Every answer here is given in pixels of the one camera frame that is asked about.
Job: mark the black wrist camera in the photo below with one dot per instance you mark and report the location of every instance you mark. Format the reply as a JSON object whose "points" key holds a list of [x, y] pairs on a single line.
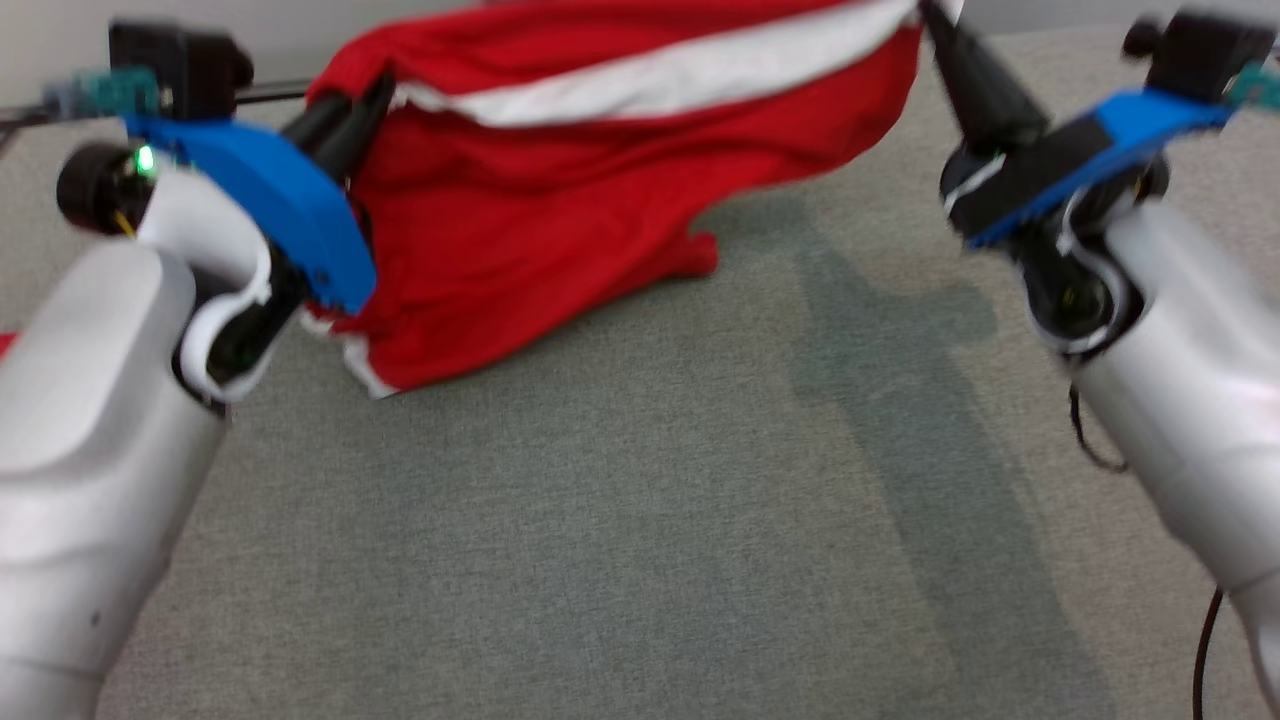
{"points": [[1205, 50], [175, 65]]}

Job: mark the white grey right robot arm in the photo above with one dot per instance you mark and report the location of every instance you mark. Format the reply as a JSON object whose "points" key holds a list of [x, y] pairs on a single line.
{"points": [[1190, 370]]}

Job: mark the blue left camera bracket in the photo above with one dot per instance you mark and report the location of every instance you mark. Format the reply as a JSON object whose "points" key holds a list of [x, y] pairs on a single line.
{"points": [[280, 205]]}

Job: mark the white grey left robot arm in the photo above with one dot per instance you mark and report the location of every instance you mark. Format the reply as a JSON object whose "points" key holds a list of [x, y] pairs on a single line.
{"points": [[80, 420]]}

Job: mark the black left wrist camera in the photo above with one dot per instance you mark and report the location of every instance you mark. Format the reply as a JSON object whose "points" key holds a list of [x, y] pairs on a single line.
{"points": [[175, 65]]}

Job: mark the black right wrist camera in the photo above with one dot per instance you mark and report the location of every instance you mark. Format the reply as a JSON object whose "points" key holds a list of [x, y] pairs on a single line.
{"points": [[1205, 50]]}

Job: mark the red garment with white band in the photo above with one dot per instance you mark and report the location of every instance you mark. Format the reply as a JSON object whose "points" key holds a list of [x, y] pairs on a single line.
{"points": [[560, 220]]}

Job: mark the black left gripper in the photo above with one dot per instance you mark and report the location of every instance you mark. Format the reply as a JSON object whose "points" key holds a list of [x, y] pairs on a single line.
{"points": [[260, 325]]}

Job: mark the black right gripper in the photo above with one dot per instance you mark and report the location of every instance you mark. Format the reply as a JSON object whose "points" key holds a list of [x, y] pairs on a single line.
{"points": [[1010, 185]]}

